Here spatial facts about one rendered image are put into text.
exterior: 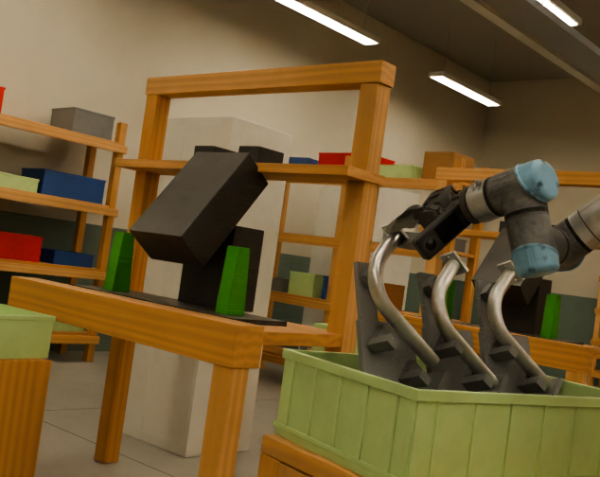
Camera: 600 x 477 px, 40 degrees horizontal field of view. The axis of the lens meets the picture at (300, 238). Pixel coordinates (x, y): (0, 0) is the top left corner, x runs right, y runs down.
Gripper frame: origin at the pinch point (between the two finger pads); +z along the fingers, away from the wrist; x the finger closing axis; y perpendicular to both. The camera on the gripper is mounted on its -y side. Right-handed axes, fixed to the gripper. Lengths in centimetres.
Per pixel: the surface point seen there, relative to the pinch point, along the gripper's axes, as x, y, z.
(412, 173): -133, 421, 339
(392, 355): -16.9, -14.9, 5.2
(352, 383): -9.6, -31.5, -0.8
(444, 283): -14.3, 2.6, -1.3
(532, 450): -37.9, -22.1, -17.4
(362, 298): -4.4, -11.9, 5.1
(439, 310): -16.9, -3.0, -1.0
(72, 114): 83, 306, 515
